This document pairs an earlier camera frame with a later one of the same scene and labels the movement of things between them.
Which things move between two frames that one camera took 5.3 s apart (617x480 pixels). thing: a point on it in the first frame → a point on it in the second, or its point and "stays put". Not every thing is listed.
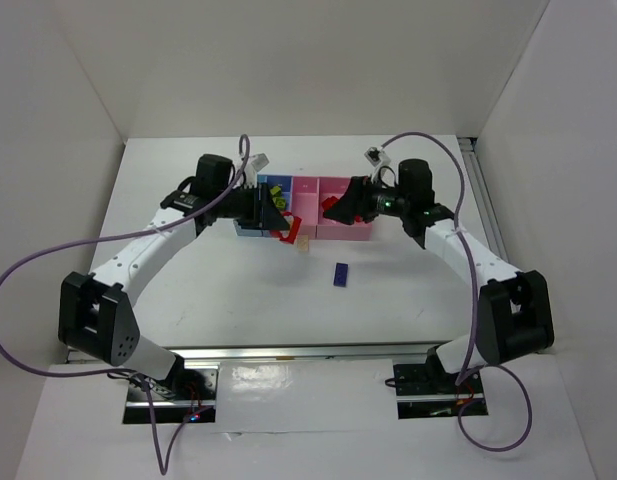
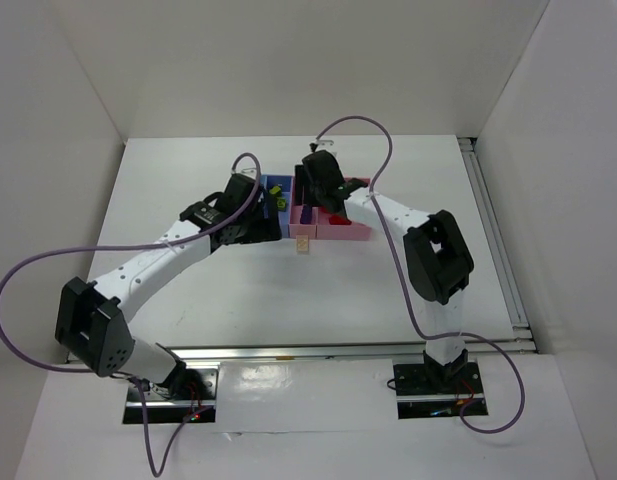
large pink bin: (332, 229) stays put
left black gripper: (260, 206) → (270, 220)
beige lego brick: (303, 243) stays put
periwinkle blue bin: (285, 182) stays put
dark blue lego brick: (341, 274) → (306, 214)
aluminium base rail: (211, 357) stays put
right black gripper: (364, 195) → (302, 187)
